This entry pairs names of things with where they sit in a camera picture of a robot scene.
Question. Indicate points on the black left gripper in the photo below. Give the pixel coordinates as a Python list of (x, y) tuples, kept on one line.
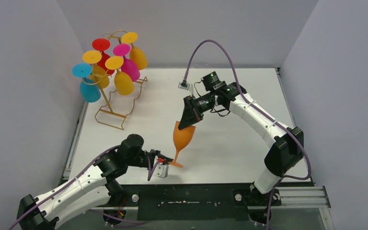
[(154, 155)]

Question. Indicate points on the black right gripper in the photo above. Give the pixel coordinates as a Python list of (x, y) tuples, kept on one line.
[(191, 116)]

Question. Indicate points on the orange wine glass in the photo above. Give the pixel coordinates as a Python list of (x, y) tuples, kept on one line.
[(181, 138)]

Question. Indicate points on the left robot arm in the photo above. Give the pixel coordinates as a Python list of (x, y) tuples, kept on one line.
[(94, 186)]

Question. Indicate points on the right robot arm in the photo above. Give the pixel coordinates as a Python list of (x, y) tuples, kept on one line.
[(285, 143)]

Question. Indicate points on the pink wine glass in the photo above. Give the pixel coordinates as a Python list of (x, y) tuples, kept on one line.
[(129, 67)]

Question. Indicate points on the yellow wine glass left row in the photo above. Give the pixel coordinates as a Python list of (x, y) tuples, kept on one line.
[(99, 75)]

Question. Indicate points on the blue wine glass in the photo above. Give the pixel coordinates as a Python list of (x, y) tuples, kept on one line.
[(88, 88)]

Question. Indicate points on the red wine glass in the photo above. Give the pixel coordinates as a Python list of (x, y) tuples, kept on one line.
[(101, 45)]

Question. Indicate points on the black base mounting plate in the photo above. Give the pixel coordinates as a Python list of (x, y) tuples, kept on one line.
[(195, 201)]

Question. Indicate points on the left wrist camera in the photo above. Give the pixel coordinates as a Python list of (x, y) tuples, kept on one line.
[(161, 170)]

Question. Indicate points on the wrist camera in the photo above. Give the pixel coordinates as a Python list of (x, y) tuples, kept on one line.
[(161, 170), (184, 85)]

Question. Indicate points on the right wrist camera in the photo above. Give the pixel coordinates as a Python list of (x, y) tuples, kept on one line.
[(184, 85)]

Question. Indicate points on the gold wire glass rack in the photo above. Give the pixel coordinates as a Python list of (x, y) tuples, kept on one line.
[(117, 108)]

